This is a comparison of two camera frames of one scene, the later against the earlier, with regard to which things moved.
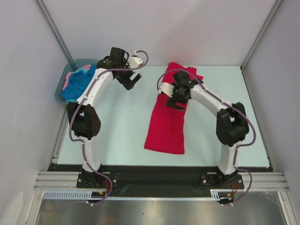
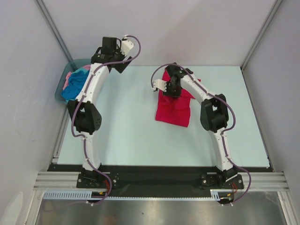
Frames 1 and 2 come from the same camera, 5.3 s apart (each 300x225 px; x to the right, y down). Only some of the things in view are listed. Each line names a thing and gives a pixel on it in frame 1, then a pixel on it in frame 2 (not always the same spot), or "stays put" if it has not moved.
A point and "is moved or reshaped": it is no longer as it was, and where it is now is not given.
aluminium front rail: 263,181 stays put
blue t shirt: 77,82 stays put
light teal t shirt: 81,69 stays put
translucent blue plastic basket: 73,65 stays put
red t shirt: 165,132 is moved or reshaped
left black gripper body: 123,78 → 118,54
